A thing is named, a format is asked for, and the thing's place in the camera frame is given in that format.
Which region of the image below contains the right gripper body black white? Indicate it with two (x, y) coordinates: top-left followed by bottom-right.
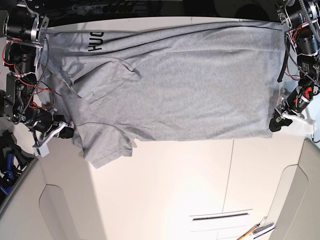
(31, 113), (73, 146)

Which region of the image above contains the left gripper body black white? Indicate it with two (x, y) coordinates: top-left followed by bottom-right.
(274, 94), (311, 123)

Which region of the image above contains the grey T-shirt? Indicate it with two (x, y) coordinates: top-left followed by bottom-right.
(44, 21), (285, 168)

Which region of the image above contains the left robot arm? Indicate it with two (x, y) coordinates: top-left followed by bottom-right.
(269, 0), (320, 133)

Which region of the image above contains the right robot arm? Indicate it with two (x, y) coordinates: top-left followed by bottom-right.
(0, 0), (74, 156)

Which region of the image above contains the blue black equipment pile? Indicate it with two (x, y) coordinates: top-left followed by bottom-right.
(0, 130), (35, 198)

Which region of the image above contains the grey flat tool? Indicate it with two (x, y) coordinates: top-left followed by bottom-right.
(252, 223), (275, 239)

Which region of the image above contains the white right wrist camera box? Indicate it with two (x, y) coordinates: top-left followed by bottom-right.
(32, 144), (50, 158)

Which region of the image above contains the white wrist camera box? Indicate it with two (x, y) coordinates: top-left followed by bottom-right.
(32, 144), (50, 158)
(302, 118), (316, 135)

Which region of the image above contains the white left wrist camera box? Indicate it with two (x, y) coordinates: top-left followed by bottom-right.
(302, 118), (316, 135)

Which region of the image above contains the wooden handled tool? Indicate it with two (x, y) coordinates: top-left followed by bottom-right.
(237, 216), (267, 240)

